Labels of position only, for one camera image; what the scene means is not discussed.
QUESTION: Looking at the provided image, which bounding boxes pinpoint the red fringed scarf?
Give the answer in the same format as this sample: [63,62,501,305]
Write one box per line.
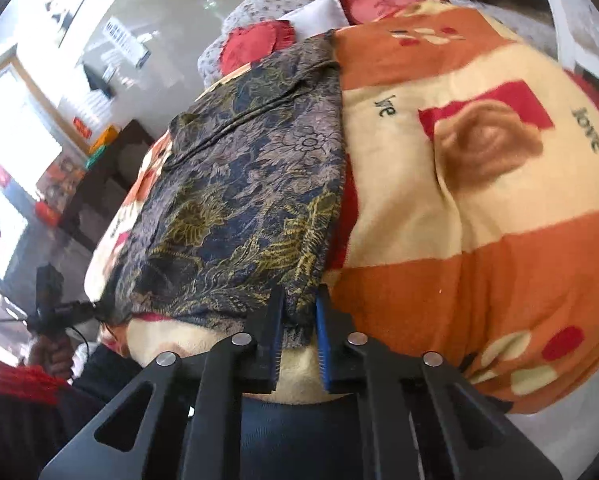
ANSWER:
[0,351,69,407]

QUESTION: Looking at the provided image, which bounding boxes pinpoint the dark hanging cloth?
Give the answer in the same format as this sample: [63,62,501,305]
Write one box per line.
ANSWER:
[82,62,115,101]

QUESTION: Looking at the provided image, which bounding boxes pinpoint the red heart pillow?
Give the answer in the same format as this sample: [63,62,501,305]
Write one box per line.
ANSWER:
[218,19,296,75]
[339,0,449,27]

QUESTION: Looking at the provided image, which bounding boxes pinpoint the person's left hand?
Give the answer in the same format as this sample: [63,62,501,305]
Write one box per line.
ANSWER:
[27,332,75,382]

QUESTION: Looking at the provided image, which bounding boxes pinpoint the orange box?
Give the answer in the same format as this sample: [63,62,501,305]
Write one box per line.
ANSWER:
[90,125,120,157]

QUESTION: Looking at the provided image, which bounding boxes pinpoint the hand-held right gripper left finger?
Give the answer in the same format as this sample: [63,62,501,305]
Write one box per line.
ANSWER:
[40,285,285,480]

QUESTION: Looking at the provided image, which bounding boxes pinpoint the blue floral shirt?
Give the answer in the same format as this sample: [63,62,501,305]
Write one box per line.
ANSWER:
[104,30,349,348]

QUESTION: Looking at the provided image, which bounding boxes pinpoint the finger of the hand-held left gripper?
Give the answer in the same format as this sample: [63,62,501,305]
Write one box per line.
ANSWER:
[64,299,104,322]

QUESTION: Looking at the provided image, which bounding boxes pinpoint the white pillow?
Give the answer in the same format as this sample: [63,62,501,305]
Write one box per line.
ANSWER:
[278,0,351,42]

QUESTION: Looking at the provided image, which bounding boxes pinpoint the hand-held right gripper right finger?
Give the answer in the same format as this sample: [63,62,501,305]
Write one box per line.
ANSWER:
[315,285,564,480]

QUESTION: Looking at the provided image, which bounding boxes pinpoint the black cable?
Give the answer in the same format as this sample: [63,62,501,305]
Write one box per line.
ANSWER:
[0,310,118,361]

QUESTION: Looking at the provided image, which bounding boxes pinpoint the person's dark blue pants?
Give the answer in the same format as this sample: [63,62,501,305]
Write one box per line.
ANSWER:
[237,392,370,480]

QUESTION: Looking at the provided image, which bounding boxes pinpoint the wall calendar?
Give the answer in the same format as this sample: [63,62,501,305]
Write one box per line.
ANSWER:
[102,16,153,68]

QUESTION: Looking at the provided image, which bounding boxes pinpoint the dark wooden cabinet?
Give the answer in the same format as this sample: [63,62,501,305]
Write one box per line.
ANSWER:
[62,119,156,253]

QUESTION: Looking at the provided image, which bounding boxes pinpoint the orange red printed blanket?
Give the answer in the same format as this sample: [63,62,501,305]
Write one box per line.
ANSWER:
[84,0,599,416]

